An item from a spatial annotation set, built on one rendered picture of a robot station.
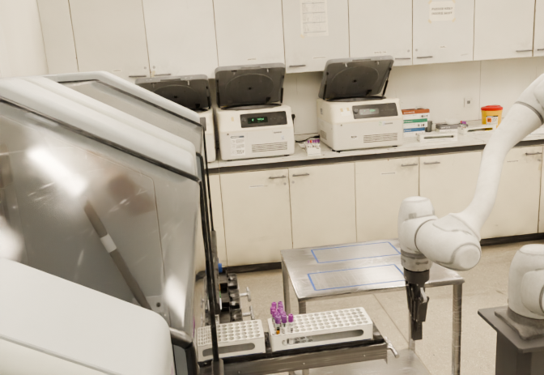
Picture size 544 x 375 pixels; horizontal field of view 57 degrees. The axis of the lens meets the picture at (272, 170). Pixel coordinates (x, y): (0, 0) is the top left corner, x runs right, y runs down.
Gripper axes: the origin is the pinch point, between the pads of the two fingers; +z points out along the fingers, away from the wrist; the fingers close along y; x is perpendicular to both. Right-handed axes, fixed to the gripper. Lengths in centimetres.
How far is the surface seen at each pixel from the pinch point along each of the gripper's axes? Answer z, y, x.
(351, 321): -6.0, 1.2, -20.5
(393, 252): -2, -54, 13
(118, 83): -78, -54, -87
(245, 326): -7, -2, -52
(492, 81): -49, -292, 195
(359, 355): 1.7, 6.8, -20.2
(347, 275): -2.2, -36.8, -11.2
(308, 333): -6.4, 5.1, -34.4
